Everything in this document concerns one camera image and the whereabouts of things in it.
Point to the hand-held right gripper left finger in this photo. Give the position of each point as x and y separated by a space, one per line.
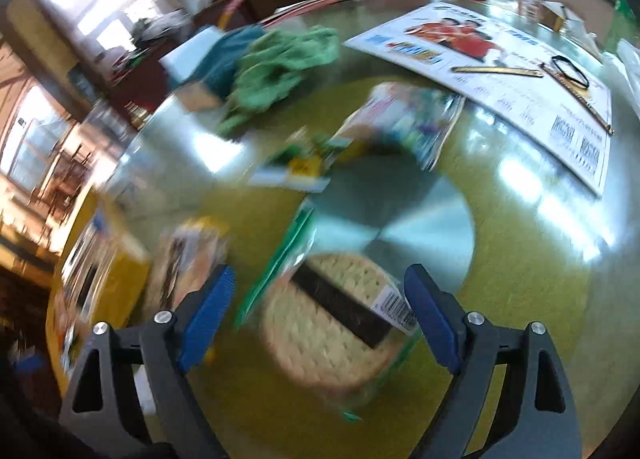
209 319

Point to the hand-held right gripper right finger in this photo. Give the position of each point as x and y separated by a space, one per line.
431 321

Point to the yellow-edged cardboard tray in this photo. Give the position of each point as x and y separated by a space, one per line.
125 264

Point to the green-edged cracker packet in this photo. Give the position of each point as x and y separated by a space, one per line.
320 334

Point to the blue white snack packet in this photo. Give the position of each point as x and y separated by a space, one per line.
85 269

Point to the brown snack packet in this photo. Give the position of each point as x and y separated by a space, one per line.
182 259

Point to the metal turntable disc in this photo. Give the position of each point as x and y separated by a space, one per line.
425 219

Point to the green snack packet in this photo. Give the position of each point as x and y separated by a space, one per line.
300 164

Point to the colourful snack packet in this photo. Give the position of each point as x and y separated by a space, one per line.
400 114

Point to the printed paper leaflet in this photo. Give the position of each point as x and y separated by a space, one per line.
500 89

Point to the gold ruler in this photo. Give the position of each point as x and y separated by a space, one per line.
580 101
495 71

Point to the green cloth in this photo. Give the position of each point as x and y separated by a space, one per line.
280 69

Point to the teal tissue box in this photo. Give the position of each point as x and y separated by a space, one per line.
210 59

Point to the white plastic bag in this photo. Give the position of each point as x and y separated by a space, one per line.
625 61

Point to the small cardboard box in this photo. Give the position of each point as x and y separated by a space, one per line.
557 16

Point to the green plastic bottle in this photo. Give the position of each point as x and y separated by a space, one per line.
622 14

